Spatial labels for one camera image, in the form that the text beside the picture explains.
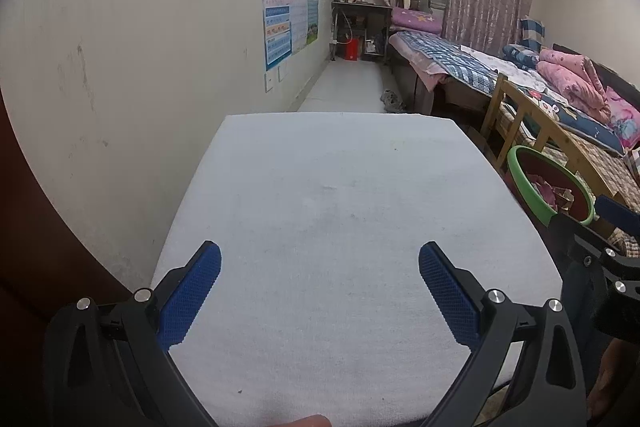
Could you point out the dark wooden desk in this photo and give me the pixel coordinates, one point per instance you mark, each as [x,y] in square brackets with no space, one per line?
[362,14]

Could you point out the pale chart wall poster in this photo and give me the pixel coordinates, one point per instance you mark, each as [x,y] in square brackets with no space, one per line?
[305,7]

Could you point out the white-brown paper ball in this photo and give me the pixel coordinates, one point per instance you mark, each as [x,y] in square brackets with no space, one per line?
[565,200]

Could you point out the dark brown wooden panel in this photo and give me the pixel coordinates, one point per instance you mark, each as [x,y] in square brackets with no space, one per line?
[35,217]

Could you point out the light wooden chair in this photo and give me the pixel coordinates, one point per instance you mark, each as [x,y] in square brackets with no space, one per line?
[515,107]

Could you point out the blue chart wall poster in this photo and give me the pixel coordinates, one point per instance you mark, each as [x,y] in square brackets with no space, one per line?
[276,7]

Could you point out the green basin with red inside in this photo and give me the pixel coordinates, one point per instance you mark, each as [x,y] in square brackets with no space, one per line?
[525,162]

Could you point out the navy cartoon blanket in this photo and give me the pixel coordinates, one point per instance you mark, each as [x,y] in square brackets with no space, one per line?
[575,117]

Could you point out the folded purple blanket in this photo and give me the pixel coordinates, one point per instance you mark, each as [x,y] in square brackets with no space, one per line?
[416,20]

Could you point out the pink foil wrapper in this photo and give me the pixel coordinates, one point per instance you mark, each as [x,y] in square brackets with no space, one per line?
[545,192]

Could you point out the pink cartoon pillow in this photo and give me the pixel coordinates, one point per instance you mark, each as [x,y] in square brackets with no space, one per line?
[625,119]

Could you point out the blue white plaid pillow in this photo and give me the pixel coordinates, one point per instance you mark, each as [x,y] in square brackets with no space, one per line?
[531,34]

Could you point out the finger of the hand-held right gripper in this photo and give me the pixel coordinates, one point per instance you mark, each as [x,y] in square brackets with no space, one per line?
[620,214]
[580,242]

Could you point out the navy floral pillow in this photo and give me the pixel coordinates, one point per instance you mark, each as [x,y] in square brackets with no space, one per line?
[520,55]

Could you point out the red bucket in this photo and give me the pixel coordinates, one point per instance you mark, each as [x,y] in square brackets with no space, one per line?
[350,50]

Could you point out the blue plaid quilt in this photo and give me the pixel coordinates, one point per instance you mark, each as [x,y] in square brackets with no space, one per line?
[450,59]

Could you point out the person's right hand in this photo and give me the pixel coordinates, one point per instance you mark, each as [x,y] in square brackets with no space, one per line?
[617,382]

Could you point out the pink bed sheet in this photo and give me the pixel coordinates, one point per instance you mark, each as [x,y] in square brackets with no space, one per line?
[430,74]

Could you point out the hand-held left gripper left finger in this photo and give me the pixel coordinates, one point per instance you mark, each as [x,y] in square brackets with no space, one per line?
[192,297]

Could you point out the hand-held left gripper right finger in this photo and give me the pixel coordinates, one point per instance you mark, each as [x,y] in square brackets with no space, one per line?
[450,302]

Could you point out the white wall socket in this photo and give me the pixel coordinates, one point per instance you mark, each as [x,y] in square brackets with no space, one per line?
[281,74]
[269,82]

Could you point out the dark wooden bed frame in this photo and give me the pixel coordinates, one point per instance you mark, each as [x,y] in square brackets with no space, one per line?
[425,101]

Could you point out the dark bed headboard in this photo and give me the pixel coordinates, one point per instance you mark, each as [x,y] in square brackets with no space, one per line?
[617,79]

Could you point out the grey cloth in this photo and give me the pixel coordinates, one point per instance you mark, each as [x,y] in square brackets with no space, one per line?
[393,101]

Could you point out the pink quilt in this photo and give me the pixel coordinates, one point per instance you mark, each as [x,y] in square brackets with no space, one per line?
[572,79]

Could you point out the person's left hand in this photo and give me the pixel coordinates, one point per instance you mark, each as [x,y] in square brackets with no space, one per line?
[305,422]

